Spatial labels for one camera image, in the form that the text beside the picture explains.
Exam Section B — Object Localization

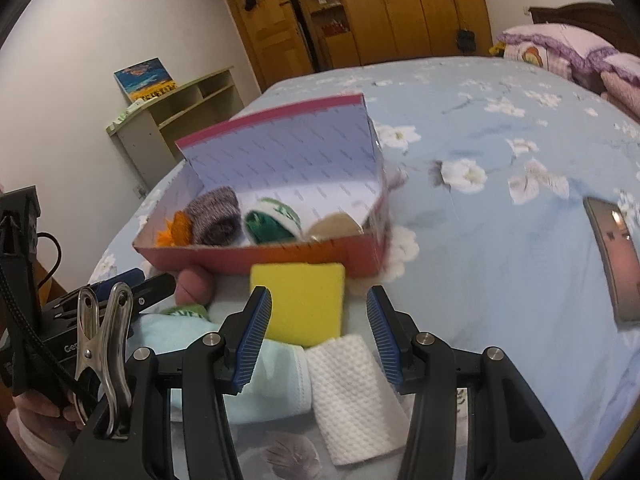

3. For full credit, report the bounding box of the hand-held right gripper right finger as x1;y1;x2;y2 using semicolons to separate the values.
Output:
366;284;583;480

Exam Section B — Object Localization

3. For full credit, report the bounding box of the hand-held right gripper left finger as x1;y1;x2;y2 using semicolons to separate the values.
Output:
60;285;273;480

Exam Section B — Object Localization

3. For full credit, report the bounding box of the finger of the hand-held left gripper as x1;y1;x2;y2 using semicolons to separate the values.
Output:
127;272;178;317
90;267;146;297

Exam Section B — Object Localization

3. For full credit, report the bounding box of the pink soft ball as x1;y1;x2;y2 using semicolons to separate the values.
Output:
176;266;217;307

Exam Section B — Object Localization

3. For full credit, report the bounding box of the green white striped sock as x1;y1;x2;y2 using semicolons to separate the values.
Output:
160;302;211;321

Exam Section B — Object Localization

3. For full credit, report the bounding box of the yellow sock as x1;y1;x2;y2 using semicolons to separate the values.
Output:
249;261;347;348

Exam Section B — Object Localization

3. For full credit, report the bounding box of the light blue sock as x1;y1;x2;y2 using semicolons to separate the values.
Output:
132;312;313;423

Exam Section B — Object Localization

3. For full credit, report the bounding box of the white waffle sock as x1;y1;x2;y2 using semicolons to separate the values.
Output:
305;334;411;466

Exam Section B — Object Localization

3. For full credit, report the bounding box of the grey purple knit sock roll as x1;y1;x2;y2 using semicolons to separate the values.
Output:
186;186;242;247

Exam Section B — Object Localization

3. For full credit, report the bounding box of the green white sock roll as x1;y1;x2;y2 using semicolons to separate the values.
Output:
243;196;302;246

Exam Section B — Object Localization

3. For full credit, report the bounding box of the red cardboard box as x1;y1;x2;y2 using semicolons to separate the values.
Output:
131;92;396;281

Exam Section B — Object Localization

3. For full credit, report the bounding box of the person's left forearm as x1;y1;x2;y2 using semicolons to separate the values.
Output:
4;410;73;480

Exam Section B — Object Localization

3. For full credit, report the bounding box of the person's left hand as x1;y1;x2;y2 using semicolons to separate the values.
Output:
10;391;83;431

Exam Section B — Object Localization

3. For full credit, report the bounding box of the wooden nightstand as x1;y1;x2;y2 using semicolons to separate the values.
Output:
32;255;73;306

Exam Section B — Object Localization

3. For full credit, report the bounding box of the metal spring clip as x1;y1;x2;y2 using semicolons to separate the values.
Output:
74;282;135;441

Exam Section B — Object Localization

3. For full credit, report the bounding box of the orange knit item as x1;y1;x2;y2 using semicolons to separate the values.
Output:
155;210;193;247

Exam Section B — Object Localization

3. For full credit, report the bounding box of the beige sock roll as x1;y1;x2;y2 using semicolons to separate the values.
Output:
305;212;365;242

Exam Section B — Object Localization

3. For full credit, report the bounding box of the beige shelf unit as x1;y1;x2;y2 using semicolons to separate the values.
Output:
105;66;246;191

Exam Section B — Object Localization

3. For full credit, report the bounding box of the green white packet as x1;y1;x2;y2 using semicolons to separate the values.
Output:
107;100;146;128

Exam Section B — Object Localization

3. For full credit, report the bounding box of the blue and yellow painting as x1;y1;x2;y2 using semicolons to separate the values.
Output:
114;57;178;103

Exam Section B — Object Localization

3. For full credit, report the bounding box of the smartphone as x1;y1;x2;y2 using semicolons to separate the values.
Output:
582;196;640;325

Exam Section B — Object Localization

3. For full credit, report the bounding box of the wooden door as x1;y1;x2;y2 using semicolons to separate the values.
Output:
225;0;316;93

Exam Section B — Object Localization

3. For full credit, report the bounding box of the cartoon print pillow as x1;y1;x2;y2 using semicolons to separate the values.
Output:
502;41;573;80

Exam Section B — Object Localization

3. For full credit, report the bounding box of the wooden wardrobe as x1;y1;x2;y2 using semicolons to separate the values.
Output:
192;0;496;73

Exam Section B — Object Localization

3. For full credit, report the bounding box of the purple frilled pillow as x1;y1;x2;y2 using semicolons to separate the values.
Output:
500;23;640;86

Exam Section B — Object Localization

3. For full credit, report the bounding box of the dark wooden headboard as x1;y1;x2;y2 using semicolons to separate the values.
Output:
529;2;623;56

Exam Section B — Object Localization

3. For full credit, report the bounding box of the thin black cable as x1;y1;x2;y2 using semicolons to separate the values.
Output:
35;231;63;286

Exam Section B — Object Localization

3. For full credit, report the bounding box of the black braided cable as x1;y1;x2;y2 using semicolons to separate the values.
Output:
0;255;96;411

